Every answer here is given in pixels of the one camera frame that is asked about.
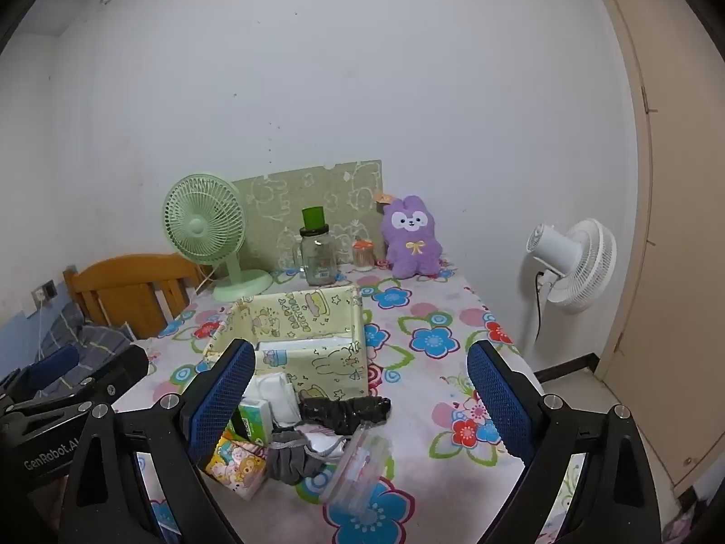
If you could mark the green plastic cup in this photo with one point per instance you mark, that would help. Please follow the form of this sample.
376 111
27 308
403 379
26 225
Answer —
312 218

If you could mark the green desk fan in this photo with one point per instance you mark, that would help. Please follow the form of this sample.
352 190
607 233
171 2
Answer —
195 224

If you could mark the grey white sock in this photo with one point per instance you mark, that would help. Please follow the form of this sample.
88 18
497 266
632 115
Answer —
289 459

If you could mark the floral tablecloth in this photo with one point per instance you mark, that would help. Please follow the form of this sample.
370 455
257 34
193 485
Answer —
430 306

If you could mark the cotton swab jar orange lid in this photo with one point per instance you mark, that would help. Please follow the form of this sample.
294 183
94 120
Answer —
363 258

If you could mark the wall socket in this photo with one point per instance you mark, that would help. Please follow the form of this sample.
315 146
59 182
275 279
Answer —
46 290

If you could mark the green tissue packet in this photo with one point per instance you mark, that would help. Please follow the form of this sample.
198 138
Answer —
255 419

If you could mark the beige door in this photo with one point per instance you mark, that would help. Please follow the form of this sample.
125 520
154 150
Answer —
679 238

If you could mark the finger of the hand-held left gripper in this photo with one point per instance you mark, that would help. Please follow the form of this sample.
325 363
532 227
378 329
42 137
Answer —
113 377
56 360

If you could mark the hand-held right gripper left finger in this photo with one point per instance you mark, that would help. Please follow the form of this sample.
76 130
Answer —
224 396

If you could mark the yellow fabric storage box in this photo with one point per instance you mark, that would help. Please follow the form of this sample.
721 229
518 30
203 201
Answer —
317 317

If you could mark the purple plush rabbit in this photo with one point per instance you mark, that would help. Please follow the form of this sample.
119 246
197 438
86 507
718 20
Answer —
410 249

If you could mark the wooden bed headboard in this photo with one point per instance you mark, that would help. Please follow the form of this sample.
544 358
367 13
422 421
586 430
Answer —
124 289

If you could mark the cartoon print tissue packet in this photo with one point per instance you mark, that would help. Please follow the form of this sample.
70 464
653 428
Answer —
238 464

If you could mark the white standing fan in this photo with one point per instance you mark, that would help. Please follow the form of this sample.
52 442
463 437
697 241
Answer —
583 263

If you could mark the white towel bundle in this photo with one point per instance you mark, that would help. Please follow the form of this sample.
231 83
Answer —
272 394

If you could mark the grey plaid bedding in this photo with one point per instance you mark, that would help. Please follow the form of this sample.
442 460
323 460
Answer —
85 340

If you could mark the green printed board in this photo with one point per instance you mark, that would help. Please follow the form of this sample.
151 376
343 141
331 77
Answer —
334 187

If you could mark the glass jar mug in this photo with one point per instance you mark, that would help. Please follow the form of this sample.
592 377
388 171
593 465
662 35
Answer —
317 260

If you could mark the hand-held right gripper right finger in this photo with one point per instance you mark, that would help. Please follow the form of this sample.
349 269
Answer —
501 402

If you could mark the pink wipes packet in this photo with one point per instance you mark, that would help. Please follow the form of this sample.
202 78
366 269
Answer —
354 470

